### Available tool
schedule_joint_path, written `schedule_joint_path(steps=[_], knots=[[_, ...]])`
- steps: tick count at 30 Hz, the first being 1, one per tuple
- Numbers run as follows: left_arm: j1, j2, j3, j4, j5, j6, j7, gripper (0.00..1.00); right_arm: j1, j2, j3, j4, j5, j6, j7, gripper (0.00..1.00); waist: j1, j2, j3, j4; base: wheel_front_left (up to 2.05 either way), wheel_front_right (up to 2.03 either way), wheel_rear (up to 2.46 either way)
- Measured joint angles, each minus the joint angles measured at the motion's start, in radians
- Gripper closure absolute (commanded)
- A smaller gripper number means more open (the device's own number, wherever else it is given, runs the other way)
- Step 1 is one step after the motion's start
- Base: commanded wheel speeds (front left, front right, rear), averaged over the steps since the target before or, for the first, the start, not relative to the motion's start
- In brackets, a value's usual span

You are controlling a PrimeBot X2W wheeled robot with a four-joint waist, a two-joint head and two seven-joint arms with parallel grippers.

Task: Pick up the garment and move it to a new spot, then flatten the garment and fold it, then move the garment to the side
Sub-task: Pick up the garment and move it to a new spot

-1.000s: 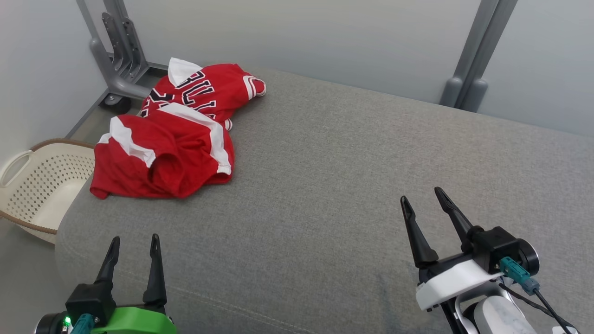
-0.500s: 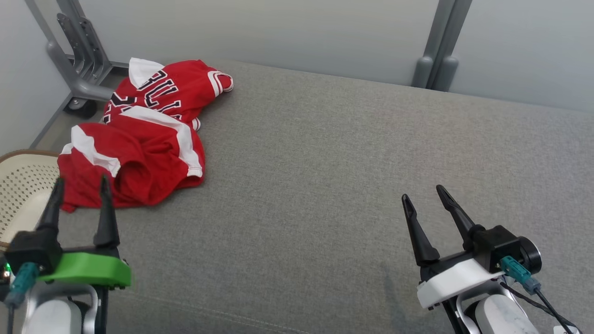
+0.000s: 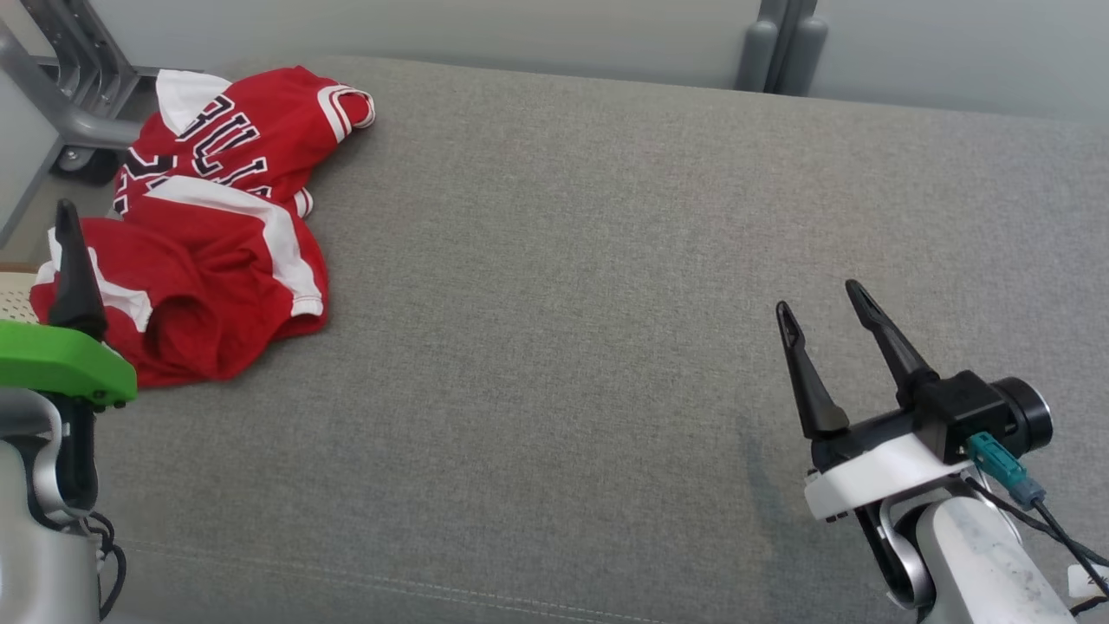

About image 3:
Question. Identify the grey metal frame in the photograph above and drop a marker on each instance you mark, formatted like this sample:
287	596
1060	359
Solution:
87	130

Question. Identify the red shorts with white stripe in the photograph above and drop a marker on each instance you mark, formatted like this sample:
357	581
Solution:
217	286

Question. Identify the grey fabric sofa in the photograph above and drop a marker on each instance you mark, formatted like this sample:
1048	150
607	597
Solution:
563	303

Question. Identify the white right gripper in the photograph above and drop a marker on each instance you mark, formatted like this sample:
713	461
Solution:
875	481

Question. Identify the grey metal table legs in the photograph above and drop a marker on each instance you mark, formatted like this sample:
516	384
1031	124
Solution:
780	52

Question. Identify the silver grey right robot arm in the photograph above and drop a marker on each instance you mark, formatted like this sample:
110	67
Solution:
979	563

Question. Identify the red basketball jersey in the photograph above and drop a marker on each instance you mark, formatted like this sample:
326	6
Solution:
260	113

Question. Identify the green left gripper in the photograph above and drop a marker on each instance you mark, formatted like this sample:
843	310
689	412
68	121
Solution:
61	360

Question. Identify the black caster wheel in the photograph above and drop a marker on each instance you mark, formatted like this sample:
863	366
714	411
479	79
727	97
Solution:
91	166

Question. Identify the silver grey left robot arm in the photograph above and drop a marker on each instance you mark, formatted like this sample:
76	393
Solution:
26	537

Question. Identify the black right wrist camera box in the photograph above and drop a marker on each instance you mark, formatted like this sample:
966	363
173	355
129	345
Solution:
962	407

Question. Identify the beige perforated basket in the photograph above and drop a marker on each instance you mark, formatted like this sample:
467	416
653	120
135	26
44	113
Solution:
16	299

